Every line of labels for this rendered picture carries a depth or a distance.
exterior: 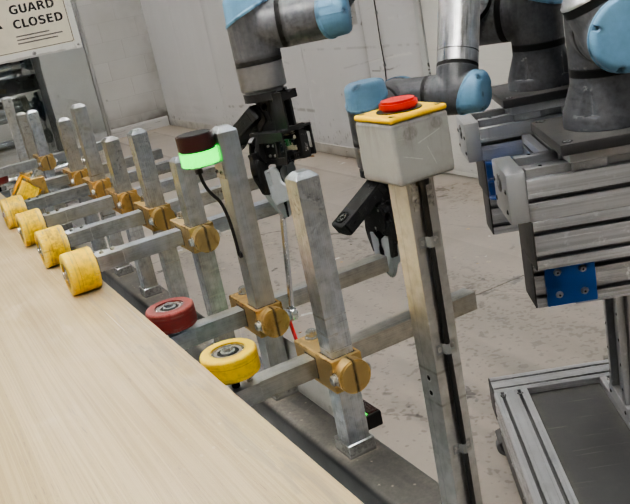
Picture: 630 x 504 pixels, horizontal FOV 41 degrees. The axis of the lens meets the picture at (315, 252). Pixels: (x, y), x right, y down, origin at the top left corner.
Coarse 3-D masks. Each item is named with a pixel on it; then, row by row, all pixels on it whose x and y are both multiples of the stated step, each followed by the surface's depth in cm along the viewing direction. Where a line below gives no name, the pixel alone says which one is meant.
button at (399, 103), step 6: (396, 96) 86; (402, 96) 86; (408, 96) 85; (384, 102) 84; (390, 102) 83; (396, 102) 83; (402, 102) 83; (408, 102) 83; (414, 102) 84; (384, 108) 84; (390, 108) 83; (396, 108) 83; (402, 108) 83; (408, 108) 84
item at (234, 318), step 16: (384, 256) 153; (352, 272) 150; (368, 272) 152; (384, 272) 154; (304, 288) 146; (288, 304) 145; (208, 320) 140; (224, 320) 140; (240, 320) 141; (176, 336) 136; (192, 336) 137; (208, 336) 139
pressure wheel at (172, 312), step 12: (168, 300) 139; (180, 300) 138; (192, 300) 137; (156, 312) 134; (168, 312) 133; (180, 312) 133; (192, 312) 135; (156, 324) 134; (168, 324) 133; (180, 324) 134; (192, 324) 135
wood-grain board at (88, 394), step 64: (0, 256) 192; (0, 320) 148; (64, 320) 141; (128, 320) 135; (0, 384) 120; (64, 384) 116; (128, 384) 112; (192, 384) 108; (0, 448) 101; (64, 448) 98; (128, 448) 95; (192, 448) 92; (256, 448) 90
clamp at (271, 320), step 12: (240, 300) 143; (276, 300) 140; (252, 312) 138; (264, 312) 136; (276, 312) 136; (252, 324) 140; (264, 324) 136; (276, 324) 137; (288, 324) 138; (264, 336) 138; (276, 336) 137
